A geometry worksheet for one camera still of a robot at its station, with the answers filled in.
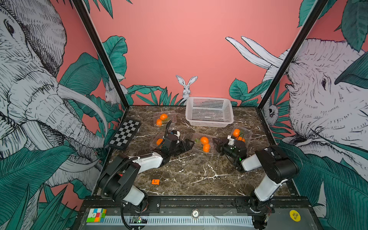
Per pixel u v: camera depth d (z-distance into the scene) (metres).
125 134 0.98
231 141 0.86
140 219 0.70
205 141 0.94
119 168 0.43
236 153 0.74
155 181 0.80
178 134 0.84
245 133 1.01
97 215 0.67
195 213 0.66
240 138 0.97
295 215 0.72
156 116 1.14
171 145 0.69
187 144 0.80
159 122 1.04
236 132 0.99
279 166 0.48
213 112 1.18
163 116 1.07
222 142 0.83
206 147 0.90
